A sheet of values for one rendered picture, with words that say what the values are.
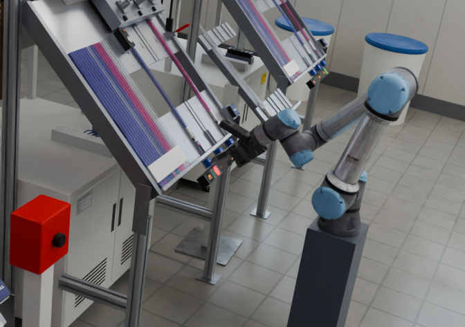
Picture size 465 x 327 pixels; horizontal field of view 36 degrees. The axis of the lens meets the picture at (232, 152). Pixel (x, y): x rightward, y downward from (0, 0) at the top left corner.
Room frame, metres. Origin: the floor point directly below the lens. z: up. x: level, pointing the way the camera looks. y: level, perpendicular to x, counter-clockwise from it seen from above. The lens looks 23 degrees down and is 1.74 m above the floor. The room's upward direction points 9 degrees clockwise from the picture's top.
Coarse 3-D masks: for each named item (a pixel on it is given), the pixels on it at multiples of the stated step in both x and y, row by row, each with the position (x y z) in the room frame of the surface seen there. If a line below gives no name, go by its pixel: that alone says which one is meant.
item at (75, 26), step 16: (48, 0) 2.27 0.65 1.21; (48, 16) 2.21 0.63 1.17; (64, 16) 2.28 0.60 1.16; (80, 16) 2.35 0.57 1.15; (96, 16) 2.43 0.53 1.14; (64, 32) 2.21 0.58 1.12; (80, 32) 2.28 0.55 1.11; (96, 32) 2.36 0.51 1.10; (128, 32) 2.52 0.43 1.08; (144, 32) 2.61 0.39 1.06; (160, 32) 2.70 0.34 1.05; (64, 48) 2.16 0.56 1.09; (144, 48) 2.53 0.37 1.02; (160, 48) 2.62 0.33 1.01; (176, 48) 2.73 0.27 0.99; (128, 64) 2.38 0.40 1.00
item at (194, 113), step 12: (204, 96) 2.65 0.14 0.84; (180, 108) 2.45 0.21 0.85; (192, 108) 2.52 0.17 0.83; (204, 108) 2.59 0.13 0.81; (216, 108) 2.66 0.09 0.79; (168, 120) 2.34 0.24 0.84; (192, 120) 2.46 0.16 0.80; (204, 120) 2.53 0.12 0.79; (180, 132) 2.35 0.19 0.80; (192, 132) 2.41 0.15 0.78; (204, 132) 2.47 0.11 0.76; (216, 132) 2.54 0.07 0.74; (228, 132) 2.61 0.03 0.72; (180, 144) 2.29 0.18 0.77; (192, 144) 2.36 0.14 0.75; (204, 144) 2.42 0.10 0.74; (192, 156) 2.31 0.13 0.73
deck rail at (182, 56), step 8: (160, 16) 2.77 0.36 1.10; (176, 40) 2.74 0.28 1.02; (176, 56) 2.73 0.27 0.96; (184, 56) 2.72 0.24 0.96; (184, 64) 2.72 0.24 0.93; (192, 64) 2.72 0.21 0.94; (192, 72) 2.71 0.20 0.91; (192, 80) 2.71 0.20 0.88; (200, 80) 2.70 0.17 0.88; (200, 88) 2.70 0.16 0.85; (208, 88) 2.69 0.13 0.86; (216, 104) 2.68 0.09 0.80
